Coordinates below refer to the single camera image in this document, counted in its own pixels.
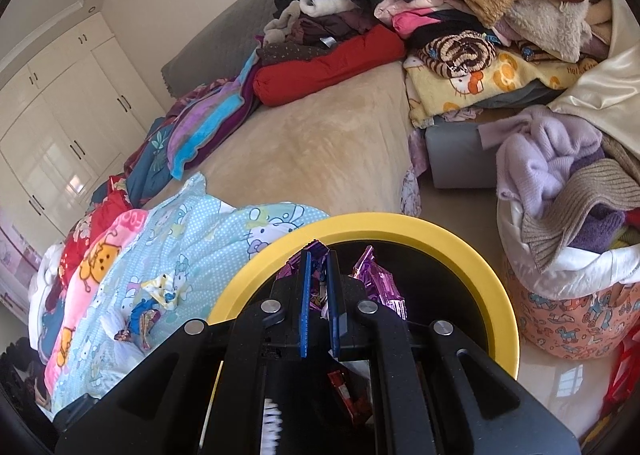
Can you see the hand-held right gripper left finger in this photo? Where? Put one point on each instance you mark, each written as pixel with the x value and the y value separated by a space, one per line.
pixel 305 305

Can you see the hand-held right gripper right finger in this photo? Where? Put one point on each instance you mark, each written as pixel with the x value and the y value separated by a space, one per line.
pixel 334 305

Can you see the purple foil wrapper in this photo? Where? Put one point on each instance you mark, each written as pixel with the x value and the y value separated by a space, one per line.
pixel 375 280

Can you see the red snack wrapper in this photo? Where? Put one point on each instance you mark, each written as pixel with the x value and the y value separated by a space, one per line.
pixel 350 395

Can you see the yellow rimmed black trash bin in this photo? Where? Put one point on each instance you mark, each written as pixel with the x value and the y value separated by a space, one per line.
pixel 400 227

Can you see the light blue cartoon blanket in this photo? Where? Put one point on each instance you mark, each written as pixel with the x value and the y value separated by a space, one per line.
pixel 215 235

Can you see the yellow white wrapper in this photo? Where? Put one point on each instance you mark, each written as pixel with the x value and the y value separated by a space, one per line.
pixel 162 290

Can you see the lilac floral bed skirt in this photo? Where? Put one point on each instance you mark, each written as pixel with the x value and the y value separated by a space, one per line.
pixel 412 185

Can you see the beige bed sheet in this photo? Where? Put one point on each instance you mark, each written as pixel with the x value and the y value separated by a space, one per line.
pixel 325 145

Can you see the colourful foil wrapper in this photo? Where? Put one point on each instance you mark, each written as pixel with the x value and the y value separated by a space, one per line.
pixel 142 322

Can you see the white printed plastic bag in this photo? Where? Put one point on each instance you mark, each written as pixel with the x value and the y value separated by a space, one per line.
pixel 112 327

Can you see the striped purple blue pillow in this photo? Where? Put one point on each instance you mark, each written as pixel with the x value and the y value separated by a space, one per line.
pixel 210 135

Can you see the pink cartoon blanket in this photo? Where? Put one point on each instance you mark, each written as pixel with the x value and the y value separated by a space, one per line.
pixel 100 255

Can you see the blue floral quilt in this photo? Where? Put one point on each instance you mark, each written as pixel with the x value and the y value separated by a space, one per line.
pixel 150 160

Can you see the red floral blanket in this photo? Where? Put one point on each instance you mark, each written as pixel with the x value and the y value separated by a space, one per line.
pixel 110 210

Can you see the pink horse print basket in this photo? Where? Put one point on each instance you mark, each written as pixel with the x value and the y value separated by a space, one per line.
pixel 565 325

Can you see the red cushion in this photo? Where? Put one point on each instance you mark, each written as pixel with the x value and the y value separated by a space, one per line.
pixel 325 70

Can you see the maroon floral blanket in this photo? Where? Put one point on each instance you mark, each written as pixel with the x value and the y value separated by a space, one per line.
pixel 200 90

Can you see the white cloth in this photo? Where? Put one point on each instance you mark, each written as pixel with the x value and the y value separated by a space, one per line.
pixel 575 270

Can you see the yellow cartoon blanket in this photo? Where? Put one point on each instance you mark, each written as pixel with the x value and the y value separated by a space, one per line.
pixel 450 85

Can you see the white garment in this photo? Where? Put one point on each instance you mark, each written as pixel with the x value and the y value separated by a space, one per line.
pixel 40 280

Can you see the purple knit garment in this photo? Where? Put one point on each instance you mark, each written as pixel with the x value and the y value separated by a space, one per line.
pixel 597 235

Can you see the beige knit sweater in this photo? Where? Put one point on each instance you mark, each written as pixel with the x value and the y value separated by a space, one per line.
pixel 585 195

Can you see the grey headboard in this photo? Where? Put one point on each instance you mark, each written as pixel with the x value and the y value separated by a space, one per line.
pixel 215 40

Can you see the dark cloth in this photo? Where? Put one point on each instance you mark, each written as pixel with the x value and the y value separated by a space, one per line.
pixel 20 365

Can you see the pink cartoon cabinet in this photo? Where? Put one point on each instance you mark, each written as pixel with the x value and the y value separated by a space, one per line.
pixel 15 265

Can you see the red bag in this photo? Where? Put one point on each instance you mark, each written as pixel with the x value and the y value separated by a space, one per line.
pixel 625 370

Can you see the cream wardrobe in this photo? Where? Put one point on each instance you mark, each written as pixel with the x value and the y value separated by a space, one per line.
pixel 65 125

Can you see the cream satin cloth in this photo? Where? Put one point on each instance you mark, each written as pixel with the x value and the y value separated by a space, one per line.
pixel 605 95

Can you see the grey padded bed frame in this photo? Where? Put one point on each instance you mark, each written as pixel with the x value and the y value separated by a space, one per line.
pixel 460 155

